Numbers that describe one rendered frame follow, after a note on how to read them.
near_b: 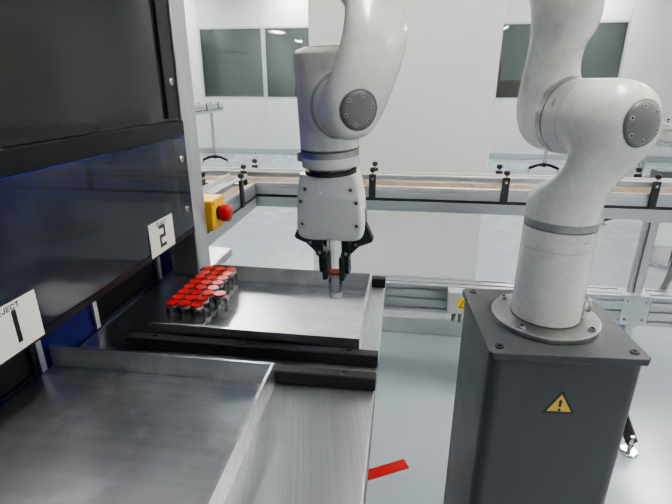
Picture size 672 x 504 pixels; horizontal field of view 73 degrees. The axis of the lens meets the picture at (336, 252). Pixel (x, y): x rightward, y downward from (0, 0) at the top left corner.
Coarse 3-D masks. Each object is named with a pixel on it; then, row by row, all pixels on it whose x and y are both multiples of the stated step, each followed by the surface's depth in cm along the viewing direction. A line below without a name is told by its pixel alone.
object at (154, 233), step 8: (168, 216) 84; (152, 224) 79; (160, 224) 81; (168, 224) 84; (152, 232) 79; (160, 232) 81; (168, 232) 84; (152, 240) 79; (168, 240) 84; (152, 248) 79; (160, 248) 82; (152, 256) 79
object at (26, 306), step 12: (12, 300) 51; (24, 300) 52; (36, 300) 54; (0, 312) 49; (24, 312) 52; (36, 312) 54; (0, 324) 49; (12, 324) 51; (24, 324) 52; (36, 324) 54; (0, 336) 49; (12, 336) 51; (24, 336) 52; (36, 336) 54; (0, 348) 49; (12, 348) 51; (0, 360) 49
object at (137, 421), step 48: (48, 384) 64; (96, 384) 64; (144, 384) 64; (192, 384) 64; (240, 384) 64; (0, 432) 55; (48, 432) 55; (96, 432) 55; (144, 432) 55; (192, 432) 55; (240, 432) 50; (0, 480) 48; (48, 480) 48; (96, 480) 48; (144, 480) 48; (192, 480) 48
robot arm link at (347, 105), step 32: (352, 0) 52; (384, 0) 53; (352, 32) 51; (384, 32) 52; (352, 64) 51; (384, 64) 52; (320, 96) 55; (352, 96) 52; (384, 96) 54; (352, 128) 54
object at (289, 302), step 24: (216, 264) 97; (240, 288) 94; (264, 288) 94; (288, 288) 94; (312, 288) 94; (360, 288) 94; (240, 312) 84; (264, 312) 84; (288, 312) 84; (312, 312) 84; (336, 312) 84; (360, 312) 84; (216, 336) 72; (240, 336) 72; (264, 336) 71; (288, 336) 70; (312, 336) 70; (336, 336) 70; (360, 336) 71
